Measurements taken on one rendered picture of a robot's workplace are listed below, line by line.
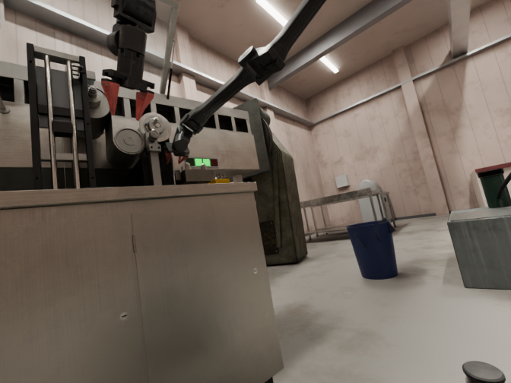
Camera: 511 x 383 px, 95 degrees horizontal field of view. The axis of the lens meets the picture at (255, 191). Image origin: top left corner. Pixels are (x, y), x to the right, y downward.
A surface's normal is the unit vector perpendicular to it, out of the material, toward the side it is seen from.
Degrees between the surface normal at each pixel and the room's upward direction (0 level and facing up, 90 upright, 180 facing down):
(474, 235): 90
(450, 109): 90
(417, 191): 90
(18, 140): 90
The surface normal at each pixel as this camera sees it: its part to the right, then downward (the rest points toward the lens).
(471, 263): -0.66, 0.02
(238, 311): 0.61, -0.21
